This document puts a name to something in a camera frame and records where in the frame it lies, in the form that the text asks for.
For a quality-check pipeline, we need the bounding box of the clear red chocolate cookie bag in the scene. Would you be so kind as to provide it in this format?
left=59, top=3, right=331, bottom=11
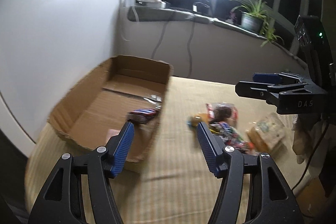
left=206, top=102, right=238, bottom=127

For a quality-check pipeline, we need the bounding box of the snickers chocolate bar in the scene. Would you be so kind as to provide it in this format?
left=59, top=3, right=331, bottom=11
left=209, top=122, right=242, bottom=140

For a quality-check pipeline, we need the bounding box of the brown cardboard box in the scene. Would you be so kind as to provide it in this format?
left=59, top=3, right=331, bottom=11
left=49, top=55, right=173, bottom=151

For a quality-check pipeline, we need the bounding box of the black power cable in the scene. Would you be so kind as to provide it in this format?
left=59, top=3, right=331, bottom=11
left=150, top=11, right=176, bottom=59

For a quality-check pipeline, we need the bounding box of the large clear biscuit package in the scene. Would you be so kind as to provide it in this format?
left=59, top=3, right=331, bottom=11
left=247, top=113, right=288, bottom=153

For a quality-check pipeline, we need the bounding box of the black white small snack packet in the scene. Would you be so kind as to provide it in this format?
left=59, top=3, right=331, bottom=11
left=126, top=109, right=159, bottom=124

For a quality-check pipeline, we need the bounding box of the packaged brown marinated egg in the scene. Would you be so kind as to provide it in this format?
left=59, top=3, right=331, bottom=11
left=187, top=113, right=209, bottom=127

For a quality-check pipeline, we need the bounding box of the potted spider plant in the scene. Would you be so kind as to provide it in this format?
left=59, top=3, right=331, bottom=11
left=230, top=0, right=285, bottom=47

